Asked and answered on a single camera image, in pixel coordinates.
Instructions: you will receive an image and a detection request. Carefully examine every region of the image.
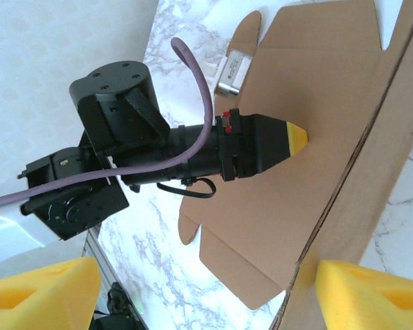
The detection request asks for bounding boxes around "wide aluminium base rail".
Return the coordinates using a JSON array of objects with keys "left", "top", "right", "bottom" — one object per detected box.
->
[{"left": 82, "top": 226, "right": 125, "bottom": 296}]

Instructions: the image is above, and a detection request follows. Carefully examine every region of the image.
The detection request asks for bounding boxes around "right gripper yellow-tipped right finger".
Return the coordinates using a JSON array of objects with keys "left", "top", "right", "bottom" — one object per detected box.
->
[{"left": 315, "top": 259, "right": 413, "bottom": 330}]

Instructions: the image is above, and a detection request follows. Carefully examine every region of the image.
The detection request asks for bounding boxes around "brown cardboard box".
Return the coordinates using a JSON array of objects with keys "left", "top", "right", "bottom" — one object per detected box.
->
[{"left": 177, "top": 0, "right": 413, "bottom": 330}]

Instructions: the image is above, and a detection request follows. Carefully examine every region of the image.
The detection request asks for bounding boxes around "thin black wire loop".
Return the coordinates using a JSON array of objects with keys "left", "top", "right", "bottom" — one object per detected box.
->
[{"left": 156, "top": 177, "right": 216, "bottom": 200}]

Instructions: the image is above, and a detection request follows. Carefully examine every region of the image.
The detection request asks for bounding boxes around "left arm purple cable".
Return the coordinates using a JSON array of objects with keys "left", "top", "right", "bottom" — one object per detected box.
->
[{"left": 0, "top": 36, "right": 215, "bottom": 216}]

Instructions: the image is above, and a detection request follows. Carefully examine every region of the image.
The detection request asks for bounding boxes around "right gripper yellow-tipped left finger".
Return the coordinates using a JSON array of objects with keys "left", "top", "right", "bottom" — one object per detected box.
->
[{"left": 0, "top": 256, "right": 103, "bottom": 330}]

